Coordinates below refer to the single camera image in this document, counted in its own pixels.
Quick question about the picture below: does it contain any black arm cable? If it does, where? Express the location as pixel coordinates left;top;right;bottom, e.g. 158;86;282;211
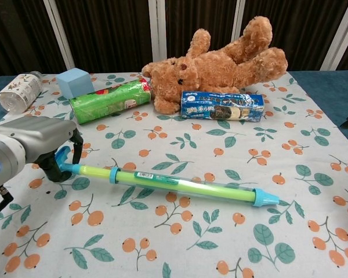
0;186;15;222

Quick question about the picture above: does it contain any blue cookie box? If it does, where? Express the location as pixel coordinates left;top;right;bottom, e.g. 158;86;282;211
180;91;265;122

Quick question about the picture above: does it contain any clear plastic bottle with label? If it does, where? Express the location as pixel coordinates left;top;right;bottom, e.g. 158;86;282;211
0;71;44;114

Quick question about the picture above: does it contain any green chips can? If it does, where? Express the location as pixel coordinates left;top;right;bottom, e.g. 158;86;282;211
68;77;152;125

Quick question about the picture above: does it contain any light blue cube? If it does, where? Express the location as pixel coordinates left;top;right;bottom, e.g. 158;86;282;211
56;68;93;98

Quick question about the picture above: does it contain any green blue toy syringe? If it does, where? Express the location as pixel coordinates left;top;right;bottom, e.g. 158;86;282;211
54;146;280;209

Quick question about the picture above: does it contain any white partition frame post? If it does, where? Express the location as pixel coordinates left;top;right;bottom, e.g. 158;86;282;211
326;0;348;71
230;0;244;41
43;0;76;70
148;0;166;62

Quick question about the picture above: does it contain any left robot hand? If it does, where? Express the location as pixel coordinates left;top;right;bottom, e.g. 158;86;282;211
0;116;84;183

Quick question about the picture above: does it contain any floral tablecloth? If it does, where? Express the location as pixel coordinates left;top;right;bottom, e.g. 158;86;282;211
0;71;348;278

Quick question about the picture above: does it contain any brown teddy bear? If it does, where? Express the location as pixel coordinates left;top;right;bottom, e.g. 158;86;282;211
141;16;288;114

